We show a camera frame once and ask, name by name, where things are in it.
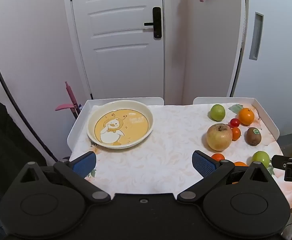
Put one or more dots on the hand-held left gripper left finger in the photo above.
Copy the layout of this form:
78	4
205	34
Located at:
86	163

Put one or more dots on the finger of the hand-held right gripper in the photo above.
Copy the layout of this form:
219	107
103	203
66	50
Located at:
279	161

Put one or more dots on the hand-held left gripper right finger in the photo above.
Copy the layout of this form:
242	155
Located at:
203	166

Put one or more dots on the small mandarin orange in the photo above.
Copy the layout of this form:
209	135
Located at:
240	164
236	133
218	157

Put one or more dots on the green apple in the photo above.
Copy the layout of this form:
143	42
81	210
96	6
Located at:
261	158
217	112

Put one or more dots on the yellow red apple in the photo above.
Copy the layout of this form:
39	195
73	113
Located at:
219	137

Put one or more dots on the brown kiwi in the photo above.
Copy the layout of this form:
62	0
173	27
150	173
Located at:
253	137

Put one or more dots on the cream plate with duck print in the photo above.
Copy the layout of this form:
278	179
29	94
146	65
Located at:
121	127

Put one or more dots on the white tray table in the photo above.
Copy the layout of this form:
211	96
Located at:
72	135

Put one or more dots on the floral tablecloth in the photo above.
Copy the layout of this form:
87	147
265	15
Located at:
171	142

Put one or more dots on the red cherry tomato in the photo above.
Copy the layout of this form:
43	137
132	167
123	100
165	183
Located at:
234	122

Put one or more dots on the green leaf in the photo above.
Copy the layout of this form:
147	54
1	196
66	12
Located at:
234	108

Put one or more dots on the black padded jacket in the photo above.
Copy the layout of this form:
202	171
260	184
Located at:
6	150

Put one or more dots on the white sliding door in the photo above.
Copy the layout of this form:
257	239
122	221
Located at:
278	75

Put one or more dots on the white panel door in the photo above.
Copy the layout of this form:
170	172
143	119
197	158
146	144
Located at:
121	62

